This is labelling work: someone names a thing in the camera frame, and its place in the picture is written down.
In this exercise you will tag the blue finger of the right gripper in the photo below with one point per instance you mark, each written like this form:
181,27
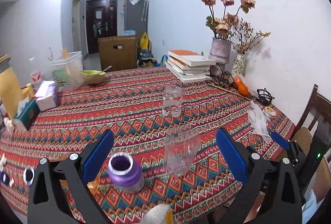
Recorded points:
280,140

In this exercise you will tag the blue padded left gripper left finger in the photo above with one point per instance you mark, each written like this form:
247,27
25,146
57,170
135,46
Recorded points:
47,201

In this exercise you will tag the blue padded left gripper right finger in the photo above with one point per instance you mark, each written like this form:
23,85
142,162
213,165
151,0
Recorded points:
282,200

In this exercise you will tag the clear ribbed plastic cup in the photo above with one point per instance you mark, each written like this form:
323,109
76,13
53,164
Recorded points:
182,144

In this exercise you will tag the white gloved left hand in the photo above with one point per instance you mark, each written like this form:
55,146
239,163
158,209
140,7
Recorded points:
160,214

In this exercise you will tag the small round tin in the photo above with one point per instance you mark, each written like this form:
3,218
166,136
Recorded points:
269,112

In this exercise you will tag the crumpled clear plastic bag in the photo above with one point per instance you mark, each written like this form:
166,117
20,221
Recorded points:
258,121

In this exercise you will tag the blue open pill bottle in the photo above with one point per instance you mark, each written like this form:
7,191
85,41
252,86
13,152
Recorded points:
4,178

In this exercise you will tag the wooden chair right side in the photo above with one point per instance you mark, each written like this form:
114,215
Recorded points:
312,133

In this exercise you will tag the orange packet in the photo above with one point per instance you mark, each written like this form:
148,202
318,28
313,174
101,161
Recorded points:
241,87

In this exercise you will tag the small floral white vase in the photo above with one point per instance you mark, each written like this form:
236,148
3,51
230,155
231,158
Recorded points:
238,65

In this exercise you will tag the purple open pill bottle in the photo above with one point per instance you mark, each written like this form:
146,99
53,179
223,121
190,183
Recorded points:
125,172

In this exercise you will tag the teal tissue box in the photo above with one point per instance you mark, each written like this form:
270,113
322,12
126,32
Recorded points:
26,117

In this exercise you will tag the pink ceramic flower vase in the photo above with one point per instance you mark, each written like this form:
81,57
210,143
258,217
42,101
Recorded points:
220,51

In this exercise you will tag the dried yellow berry branches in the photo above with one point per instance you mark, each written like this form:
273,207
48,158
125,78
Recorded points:
244,38

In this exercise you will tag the white tissue pack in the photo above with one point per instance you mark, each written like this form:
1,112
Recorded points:
47,96

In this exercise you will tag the patterned red tablecloth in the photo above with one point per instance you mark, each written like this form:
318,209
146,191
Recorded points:
129,103

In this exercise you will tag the stack of books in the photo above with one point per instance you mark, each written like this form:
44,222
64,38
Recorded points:
189,66

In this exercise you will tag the yellow wooden chair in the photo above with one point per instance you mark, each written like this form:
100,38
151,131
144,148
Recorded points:
12,96

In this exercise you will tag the dried pink rose bouquet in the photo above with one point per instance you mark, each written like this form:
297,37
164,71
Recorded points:
220,21

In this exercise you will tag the clear plastic water bottle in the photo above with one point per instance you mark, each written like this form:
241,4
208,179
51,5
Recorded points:
35,73

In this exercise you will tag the clear plastic storage container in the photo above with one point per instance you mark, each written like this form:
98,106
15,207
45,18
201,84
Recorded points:
67,72

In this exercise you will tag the green yellow bowl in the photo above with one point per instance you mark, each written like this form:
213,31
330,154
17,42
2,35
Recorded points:
93,76

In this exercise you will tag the yellow tote bag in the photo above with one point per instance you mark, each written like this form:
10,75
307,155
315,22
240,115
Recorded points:
144,42

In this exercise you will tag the wooden chair far end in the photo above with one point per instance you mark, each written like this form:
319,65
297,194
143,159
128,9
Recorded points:
118,52

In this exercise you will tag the grey refrigerator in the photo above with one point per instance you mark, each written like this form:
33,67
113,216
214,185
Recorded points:
136,16

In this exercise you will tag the dark entrance door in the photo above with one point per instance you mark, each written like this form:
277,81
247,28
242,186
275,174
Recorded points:
101,21

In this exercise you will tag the black wire holder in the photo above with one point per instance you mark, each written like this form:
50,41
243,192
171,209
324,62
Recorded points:
264,97

